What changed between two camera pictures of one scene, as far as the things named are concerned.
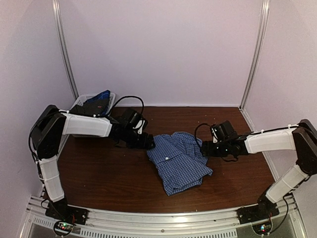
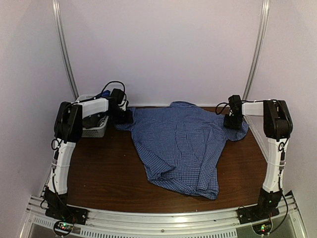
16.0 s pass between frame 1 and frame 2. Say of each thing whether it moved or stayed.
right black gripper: moved
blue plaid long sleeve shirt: moved
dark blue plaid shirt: stayed
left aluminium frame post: stayed
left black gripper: moved
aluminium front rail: stayed
